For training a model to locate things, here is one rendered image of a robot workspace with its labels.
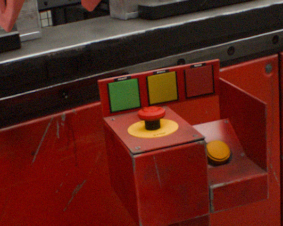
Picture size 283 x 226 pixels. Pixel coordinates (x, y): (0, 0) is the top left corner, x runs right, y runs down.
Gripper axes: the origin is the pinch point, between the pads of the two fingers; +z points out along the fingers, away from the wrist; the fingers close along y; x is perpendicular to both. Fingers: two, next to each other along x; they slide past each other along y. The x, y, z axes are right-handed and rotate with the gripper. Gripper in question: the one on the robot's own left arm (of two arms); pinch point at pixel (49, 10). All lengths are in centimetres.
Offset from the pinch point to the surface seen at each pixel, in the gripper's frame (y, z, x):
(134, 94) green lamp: -26.2, 24.9, -7.6
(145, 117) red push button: -20.6, 21.7, -0.3
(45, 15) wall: -319, 286, -374
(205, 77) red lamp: -36.8, 22.0, -3.1
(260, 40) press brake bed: -66, 27, -11
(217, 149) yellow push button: -31.1, 26.9, 6.6
